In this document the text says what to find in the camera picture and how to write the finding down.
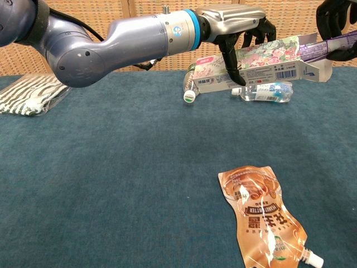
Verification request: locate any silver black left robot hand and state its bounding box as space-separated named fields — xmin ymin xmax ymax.
xmin=194 ymin=4 xmax=277 ymax=87

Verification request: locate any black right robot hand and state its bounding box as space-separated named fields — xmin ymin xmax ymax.
xmin=316 ymin=0 xmax=357 ymax=61

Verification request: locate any white purple toothpaste tube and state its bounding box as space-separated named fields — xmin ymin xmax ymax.
xmin=300 ymin=31 xmax=357 ymax=63

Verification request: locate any floral toothpaste carton box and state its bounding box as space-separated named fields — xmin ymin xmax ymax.
xmin=192 ymin=32 xmax=333 ymax=94

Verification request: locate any woven wooden folding screen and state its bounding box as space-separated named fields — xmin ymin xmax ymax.
xmin=0 ymin=0 xmax=357 ymax=76

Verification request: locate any blue label plastic bottle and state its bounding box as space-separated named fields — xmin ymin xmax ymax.
xmin=230 ymin=81 xmax=293 ymax=103

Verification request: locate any green label plastic bottle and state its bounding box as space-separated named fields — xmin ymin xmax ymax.
xmin=182 ymin=63 xmax=200 ymax=104

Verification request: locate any teal table cloth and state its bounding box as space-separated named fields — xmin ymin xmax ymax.
xmin=0 ymin=66 xmax=357 ymax=268

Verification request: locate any brown peanut butter pouch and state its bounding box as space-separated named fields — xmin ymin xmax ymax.
xmin=218 ymin=165 xmax=325 ymax=268

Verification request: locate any striped cloth in plastic bag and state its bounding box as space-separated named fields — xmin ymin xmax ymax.
xmin=0 ymin=73 xmax=70 ymax=117

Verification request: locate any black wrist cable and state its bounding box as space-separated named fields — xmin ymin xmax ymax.
xmin=133 ymin=57 xmax=163 ymax=71

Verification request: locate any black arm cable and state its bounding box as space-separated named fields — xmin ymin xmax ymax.
xmin=49 ymin=7 xmax=105 ymax=42

